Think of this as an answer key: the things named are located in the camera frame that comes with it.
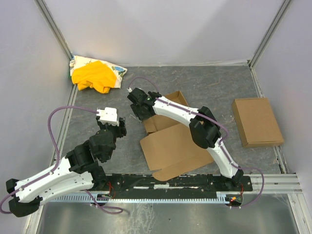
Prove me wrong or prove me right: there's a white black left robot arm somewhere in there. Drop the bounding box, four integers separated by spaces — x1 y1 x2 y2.
6 117 127 217

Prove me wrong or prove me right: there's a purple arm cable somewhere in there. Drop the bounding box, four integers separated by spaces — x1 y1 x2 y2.
0 105 124 215
129 77 266 210

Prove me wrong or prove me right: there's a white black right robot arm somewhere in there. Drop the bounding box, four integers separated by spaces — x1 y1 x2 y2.
128 88 243 189

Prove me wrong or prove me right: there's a brown cardboard box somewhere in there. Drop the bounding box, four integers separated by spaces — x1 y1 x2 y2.
139 90 215 181

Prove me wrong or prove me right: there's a yellow cloth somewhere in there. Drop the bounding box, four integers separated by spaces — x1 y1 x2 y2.
71 61 120 94

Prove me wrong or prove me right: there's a left aluminium frame post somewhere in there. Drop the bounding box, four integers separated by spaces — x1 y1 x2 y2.
34 0 73 60

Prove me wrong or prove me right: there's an aluminium front rail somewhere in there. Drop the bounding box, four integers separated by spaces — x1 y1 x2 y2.
247 174 302 195

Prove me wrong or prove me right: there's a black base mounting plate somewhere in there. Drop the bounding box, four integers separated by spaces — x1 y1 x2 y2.
100 174 253 194

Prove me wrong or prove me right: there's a flat folded cardboard box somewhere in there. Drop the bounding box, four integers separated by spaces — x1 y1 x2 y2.
232 98 284 148

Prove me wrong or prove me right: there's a light blue cable duct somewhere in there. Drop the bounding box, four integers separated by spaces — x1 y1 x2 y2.
52 189 240 204

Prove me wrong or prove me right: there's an aluminium frame post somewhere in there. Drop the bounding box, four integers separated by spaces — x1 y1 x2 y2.
34 0 73 60
249 0 293 69

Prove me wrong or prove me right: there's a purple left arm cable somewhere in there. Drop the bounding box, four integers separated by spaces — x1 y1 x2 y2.
0 105 124 215

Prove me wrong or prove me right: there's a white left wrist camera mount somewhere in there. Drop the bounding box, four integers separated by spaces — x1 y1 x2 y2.
97 107 119 126

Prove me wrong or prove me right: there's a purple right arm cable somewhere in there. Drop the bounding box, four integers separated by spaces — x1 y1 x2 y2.
129 77 266 210

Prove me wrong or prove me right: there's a right aluminium frame post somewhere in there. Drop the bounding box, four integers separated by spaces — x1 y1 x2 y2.
249 0 293 69

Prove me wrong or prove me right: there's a white patterned cloth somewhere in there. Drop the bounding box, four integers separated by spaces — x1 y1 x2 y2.
69 56 128 87

